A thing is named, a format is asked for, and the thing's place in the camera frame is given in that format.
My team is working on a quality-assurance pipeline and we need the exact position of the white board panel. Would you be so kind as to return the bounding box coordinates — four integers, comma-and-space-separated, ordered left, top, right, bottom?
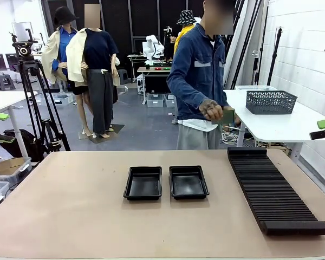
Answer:
11, 22, 33, 41

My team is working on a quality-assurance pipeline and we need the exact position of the white side table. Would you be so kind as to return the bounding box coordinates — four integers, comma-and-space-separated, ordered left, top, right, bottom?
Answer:
223, 88, 325, 165

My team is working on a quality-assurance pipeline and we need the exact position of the person's right hand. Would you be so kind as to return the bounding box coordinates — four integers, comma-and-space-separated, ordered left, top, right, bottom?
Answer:
199, 99, 224, 121

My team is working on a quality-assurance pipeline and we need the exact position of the dark mannequin base mat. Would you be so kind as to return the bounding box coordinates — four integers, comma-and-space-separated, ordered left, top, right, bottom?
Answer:
90, 123, 125, 144

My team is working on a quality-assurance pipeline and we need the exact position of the clear lidded storage box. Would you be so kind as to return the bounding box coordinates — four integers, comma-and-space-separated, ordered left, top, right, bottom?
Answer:
164, 94, 178, 108
146, 94, 165, 108

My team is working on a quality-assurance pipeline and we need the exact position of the black bag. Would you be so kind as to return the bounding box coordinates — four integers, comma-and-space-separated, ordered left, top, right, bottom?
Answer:
0, 129, 46, 163

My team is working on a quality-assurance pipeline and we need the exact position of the clear flat plastic box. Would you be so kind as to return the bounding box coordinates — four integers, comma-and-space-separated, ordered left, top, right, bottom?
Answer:
235, 85, 278, 93

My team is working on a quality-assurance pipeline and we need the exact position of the green circuit board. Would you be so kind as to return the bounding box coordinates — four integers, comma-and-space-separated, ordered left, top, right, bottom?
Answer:
211, 107, 237, 125

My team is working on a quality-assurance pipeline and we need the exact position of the patterned bucket hat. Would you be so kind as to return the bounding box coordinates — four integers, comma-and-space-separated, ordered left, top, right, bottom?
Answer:
176, 10, 193, 25

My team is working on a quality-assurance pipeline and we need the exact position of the black slotted board rack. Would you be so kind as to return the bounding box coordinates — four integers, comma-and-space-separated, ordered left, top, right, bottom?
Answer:
226, 147, 325, 236

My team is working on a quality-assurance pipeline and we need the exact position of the grey plastic mesh basket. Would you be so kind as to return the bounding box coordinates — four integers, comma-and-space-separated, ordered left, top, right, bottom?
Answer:
245, 90, 298, 115

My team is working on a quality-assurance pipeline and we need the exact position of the grey step stool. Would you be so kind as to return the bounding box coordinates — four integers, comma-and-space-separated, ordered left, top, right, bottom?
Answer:
116, 69, 131, 85

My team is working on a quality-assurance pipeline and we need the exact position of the white computer tower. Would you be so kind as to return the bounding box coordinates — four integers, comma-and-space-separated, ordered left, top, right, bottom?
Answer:
136, 74, 146, 95

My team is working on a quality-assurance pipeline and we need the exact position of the black step stool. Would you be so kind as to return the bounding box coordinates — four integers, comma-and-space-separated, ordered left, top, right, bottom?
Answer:
0, 74, 16, 92

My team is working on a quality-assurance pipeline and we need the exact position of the white desk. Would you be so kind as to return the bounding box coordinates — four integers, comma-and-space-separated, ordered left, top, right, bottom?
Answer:
0, 90, 38, 158

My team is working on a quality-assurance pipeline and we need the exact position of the black ESD tray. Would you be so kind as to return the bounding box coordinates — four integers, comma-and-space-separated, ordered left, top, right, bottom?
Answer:
168, 165, 211, 200
122, 166, 163, 202

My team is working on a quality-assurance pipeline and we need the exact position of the black light stand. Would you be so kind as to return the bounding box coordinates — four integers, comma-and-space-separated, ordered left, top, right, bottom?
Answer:
266, 26, 284, 86

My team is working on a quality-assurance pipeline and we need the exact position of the small white background robot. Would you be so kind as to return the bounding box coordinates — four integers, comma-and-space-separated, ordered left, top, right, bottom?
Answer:
142, 34, 166, 66

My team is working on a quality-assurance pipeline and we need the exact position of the person's right forearm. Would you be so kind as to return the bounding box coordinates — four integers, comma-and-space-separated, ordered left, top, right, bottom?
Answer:
167, 78, 206, 109

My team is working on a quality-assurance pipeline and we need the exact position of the mannequin with blue shirt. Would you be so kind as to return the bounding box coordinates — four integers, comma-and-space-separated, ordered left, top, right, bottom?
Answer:
41, 16, 95, 139

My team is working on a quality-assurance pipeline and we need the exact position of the person in blue jacket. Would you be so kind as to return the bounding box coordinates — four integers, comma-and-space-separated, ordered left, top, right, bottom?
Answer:
166, 0, 241, 150

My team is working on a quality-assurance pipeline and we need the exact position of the mannequin with yellow jacket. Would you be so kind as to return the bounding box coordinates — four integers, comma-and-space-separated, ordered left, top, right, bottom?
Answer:
174, 23, 201, 55

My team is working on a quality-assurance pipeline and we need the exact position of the black camera tripod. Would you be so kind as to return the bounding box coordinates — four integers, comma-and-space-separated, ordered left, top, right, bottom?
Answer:
9, 28, 71, 160

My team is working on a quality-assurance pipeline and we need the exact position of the brown cardboard box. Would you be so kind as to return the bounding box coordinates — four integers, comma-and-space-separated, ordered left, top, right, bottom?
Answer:
0, 158, 27, 176

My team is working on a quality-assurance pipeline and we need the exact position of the mannequin with navy shirt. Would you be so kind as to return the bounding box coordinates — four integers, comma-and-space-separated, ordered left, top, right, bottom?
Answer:
66, 4, 121, 139

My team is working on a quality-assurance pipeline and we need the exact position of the black bucket hat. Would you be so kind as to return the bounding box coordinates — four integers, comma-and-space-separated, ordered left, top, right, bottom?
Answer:
53, 6, 80, 28

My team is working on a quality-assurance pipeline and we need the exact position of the background work table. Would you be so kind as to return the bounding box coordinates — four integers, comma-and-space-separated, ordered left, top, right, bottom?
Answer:
136, 66, 177, 105

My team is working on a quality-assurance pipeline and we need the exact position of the black stand with clamp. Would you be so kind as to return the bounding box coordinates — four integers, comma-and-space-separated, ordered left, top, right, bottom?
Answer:
251, 48, 261, 85

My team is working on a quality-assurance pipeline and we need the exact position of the white cable pile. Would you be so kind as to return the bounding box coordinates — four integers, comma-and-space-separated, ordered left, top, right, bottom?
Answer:
222, 126, 257, 148

